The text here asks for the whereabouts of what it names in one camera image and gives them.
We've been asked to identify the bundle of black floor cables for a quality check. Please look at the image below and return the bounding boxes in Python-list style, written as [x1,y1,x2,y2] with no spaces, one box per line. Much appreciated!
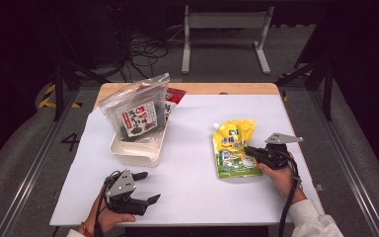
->
[120,33,171,83]

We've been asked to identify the red snack packet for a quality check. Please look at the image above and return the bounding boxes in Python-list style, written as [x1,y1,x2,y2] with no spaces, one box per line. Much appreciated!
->
[164,87,188,123]

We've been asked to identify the right hand-held gripper cable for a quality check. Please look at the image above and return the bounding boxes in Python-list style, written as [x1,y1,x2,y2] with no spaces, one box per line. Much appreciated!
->
[277,150,302,237]

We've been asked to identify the aluminium floor rail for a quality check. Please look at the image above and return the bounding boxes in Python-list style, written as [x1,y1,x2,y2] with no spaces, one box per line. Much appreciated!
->
[0,87,82,237]
[307,88,379,237]

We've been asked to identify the person's right hand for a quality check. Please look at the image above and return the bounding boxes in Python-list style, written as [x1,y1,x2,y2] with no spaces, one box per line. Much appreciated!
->
[258,157,308,205]

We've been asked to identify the yellow black hazard tape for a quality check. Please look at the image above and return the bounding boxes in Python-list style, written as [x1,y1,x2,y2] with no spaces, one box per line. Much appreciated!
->
[38,83,83,110]

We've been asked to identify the left hand-held gripper cable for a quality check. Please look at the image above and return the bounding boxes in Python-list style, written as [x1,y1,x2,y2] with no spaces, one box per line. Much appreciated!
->
[93,170,122,237]

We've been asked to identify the white table cover sheet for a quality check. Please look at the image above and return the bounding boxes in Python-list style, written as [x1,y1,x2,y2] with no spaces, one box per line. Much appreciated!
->
[48,94,326,228]

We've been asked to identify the person's left hand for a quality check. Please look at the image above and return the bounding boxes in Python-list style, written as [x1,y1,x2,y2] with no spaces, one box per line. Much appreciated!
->
[86,194,136,236]

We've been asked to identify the black metal stand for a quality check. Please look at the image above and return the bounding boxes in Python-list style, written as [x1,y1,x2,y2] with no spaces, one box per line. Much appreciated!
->
[274,60,335,121]
[50,60,112,122]

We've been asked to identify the clear bag of dried seaweed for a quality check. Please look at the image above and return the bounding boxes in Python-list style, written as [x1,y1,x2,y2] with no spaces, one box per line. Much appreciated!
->
[98,72,171,143]

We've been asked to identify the white metal stand frame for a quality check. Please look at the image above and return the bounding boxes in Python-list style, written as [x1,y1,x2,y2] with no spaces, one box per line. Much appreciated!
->
[181,4,275,75]

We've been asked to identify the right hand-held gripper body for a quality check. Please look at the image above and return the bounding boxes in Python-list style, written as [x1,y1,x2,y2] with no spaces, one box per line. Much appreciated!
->
[256,132,304,171]

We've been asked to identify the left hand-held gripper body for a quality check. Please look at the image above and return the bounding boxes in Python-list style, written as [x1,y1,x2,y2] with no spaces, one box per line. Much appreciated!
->
[102,168,151,217]

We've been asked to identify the white divided plastic container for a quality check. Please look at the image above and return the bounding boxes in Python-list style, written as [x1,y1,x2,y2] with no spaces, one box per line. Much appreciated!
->
[109,121,169,168]

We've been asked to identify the hand-held gripper cable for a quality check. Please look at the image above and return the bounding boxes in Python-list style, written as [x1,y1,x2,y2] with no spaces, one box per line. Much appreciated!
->
[93,170,122,237]
[277,150,302,237]

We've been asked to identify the red bracelet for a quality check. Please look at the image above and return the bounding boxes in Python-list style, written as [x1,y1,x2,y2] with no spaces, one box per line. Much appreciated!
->
[80,221,93,237]

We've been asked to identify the yellow green spouted pouch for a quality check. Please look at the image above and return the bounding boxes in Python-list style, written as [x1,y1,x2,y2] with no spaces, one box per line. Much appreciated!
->
[212,118,265,180]

